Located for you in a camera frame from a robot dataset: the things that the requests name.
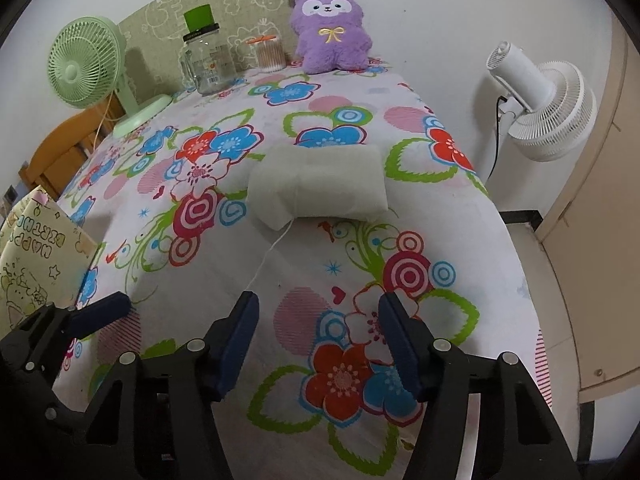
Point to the white standing fan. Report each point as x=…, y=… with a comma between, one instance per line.
x=545, y=105

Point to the clear glass jar mug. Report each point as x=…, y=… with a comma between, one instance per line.
x=207, y=65

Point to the green desk fan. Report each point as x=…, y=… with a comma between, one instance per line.
x=80, y=67

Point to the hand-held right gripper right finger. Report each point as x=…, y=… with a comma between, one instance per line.
x=400, y=345

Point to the green printed board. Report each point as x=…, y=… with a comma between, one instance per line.
x=165, y=10

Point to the grey wall socket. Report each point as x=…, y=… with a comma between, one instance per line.
x=8, y=192

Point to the small cotton swab jar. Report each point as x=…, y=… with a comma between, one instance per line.
x=267, y=55

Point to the beige wooden door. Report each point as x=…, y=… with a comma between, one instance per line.
x=610, y=210

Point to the white gauze face mask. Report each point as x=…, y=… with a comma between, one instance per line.
x=320, y=185

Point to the wooden chair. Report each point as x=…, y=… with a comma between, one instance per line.
x=65, y=145

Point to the purple plush bunny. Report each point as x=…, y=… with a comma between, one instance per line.
x=327, y=35

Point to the green plastic cup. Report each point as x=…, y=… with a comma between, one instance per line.
x=200, y=17

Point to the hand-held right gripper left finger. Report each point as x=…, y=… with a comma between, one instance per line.
x=240, y=345

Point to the yellow printed gift bag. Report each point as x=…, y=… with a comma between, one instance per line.
x=35, y=255

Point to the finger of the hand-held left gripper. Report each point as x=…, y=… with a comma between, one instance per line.
x=100, y=316

